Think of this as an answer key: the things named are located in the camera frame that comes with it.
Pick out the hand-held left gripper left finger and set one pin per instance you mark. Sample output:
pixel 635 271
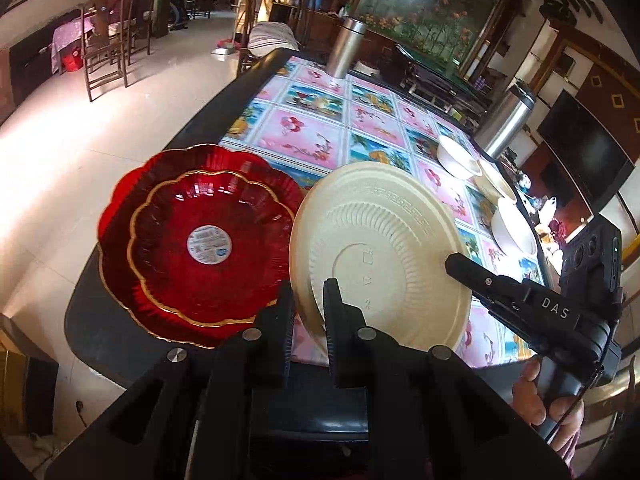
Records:
pixel 277 340

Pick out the steel thermos flask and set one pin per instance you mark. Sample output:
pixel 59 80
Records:
pixel 505 120
pixel 345 45

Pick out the large red glass plate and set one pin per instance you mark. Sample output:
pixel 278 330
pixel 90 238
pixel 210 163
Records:
pixel 120 220

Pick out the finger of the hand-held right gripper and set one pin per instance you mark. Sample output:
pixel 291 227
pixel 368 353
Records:
pixel 500 292

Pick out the small red glass plate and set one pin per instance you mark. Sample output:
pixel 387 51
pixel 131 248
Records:
pixel 165 240

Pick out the side table with pink cloth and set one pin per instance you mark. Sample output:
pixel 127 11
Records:
pixel 67 35

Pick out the white striped pillow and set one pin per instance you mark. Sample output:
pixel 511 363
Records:
pixel 272 37

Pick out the cream paper plate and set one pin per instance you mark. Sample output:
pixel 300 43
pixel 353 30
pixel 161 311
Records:
pixel 380 225

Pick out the person's right hand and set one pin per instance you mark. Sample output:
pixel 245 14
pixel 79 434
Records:
pixel 530 390

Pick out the large landscape painting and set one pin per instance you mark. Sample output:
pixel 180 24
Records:
pixel 430 10

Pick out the black dining table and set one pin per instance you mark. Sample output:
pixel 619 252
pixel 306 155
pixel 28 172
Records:
pixel 200 125

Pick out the black television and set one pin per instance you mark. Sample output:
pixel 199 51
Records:
pixel 585 150

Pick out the red plastic basin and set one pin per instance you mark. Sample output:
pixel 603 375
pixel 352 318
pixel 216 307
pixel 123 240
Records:
pixel 72 61

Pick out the wooden chair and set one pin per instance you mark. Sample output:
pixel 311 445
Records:
pixel 140 20
pixel 102 45

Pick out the pink printed tablecloth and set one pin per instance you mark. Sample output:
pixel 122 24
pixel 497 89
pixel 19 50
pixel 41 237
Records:
pixel 310 130

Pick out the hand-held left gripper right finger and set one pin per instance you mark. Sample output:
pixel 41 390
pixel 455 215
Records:
pixel 340 345

